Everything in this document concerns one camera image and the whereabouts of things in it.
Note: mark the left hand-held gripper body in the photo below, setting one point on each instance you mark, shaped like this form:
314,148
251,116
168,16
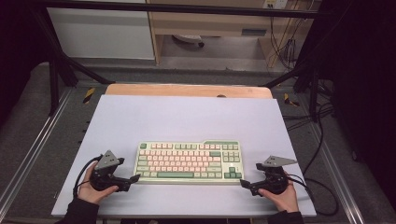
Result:
104,179

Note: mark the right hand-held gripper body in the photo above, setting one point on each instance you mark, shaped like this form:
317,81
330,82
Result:
274,182

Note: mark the green and pink keyboard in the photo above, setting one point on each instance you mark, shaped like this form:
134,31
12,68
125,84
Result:
186,161

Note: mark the person's left hand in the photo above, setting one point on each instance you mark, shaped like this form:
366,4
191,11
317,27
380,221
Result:
90,194

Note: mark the person's right hand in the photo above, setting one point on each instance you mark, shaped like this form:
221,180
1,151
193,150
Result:
286,200

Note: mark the white table board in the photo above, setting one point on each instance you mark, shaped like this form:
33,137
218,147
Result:
186,121

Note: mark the yellow clamp right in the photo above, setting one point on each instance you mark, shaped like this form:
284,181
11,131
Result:
290,100

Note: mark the wooden table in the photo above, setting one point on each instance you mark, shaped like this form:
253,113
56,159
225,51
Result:
174,90

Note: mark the black curtain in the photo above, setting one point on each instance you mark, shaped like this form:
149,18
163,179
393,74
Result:
15,46
364,77

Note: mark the white cabinet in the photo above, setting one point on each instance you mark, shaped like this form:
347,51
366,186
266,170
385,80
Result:
102,34

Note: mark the white chair base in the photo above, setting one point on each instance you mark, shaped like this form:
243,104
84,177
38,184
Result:
188,39

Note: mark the light wooden desk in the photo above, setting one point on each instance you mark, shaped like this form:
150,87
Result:
211,25

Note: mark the black metal crossbar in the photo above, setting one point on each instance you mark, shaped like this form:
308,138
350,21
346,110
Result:
186,8

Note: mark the aluminium floor rail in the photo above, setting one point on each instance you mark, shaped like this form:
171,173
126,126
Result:
34,152
339,177

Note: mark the black metal frame stand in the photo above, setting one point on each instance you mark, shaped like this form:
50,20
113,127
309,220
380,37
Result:
53,81
313,90

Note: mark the white wall socket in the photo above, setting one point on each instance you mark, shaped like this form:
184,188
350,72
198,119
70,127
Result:
275,3

